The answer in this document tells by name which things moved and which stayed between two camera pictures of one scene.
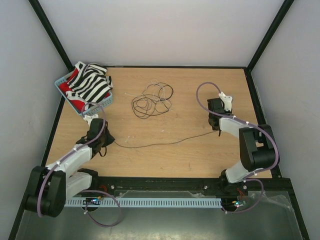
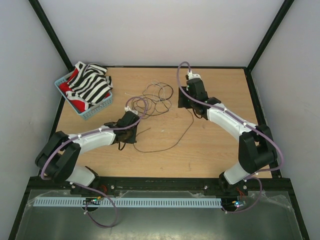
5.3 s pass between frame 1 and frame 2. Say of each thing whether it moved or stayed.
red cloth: stayed
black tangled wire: stayed
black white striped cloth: stayed
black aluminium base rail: stayed
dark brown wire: moved
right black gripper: moved
